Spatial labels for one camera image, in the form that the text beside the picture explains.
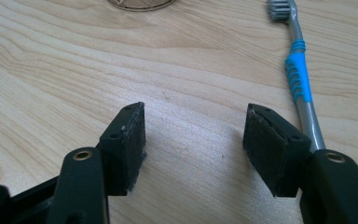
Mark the grey and blue toothbrush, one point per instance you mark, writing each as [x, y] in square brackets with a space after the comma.
[298, 73]

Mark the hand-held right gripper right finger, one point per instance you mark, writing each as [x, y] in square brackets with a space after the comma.
[272, 149]

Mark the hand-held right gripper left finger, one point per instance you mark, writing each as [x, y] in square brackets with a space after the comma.
[122, 149]

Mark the clear brown glass cup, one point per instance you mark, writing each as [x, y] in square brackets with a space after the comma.
[141, 4]

